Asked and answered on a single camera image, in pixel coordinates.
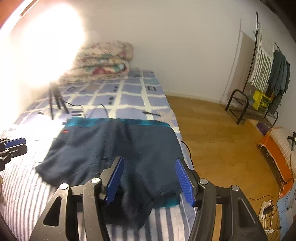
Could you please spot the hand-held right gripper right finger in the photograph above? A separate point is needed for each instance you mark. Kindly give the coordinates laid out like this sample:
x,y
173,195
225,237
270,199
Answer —
x,y
183,183

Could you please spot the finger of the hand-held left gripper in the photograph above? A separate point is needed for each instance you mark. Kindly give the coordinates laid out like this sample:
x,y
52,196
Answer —
x,y
16,142

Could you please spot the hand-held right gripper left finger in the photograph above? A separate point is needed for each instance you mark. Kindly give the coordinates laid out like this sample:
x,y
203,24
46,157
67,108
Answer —
x,y
114,183

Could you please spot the teal plaid fleece jacket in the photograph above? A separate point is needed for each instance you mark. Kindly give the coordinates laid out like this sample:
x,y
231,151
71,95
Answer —
x,y
115,143

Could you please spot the black metal clothes rack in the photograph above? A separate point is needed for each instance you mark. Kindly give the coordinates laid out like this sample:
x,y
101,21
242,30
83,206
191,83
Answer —
x,y
238,90

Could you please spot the dark hanging clothes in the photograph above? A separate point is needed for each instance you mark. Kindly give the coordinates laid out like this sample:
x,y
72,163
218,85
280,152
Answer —
x,y
279,69

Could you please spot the white power strip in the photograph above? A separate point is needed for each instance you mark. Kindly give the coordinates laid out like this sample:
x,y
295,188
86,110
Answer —
x,y
263,208

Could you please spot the blue checked bed sheet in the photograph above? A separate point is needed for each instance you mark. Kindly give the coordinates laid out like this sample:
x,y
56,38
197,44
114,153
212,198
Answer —
x,y
129,97

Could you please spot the orange bench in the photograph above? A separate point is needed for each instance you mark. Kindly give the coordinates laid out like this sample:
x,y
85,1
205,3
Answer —
x,y
275,153

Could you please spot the purple box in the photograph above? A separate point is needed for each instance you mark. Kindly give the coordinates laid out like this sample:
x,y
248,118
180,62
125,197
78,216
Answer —
x,y
263,128

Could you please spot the blue floor mat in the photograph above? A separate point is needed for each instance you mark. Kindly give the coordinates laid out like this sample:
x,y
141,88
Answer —
x,y
286,208

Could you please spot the yellow plastic crate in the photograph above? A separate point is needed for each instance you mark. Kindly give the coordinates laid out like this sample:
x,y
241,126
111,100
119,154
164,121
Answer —
x,y
261,99

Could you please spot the folded floral quilt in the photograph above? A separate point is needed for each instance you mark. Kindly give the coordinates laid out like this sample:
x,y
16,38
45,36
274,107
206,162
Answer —
x,y
104,60

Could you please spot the striped hanging towel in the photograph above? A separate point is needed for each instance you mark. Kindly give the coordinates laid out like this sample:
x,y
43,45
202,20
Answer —
x,y
262,67

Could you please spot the small black camera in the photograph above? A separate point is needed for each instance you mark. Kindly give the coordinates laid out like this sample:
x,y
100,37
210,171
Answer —
x,y
293,139

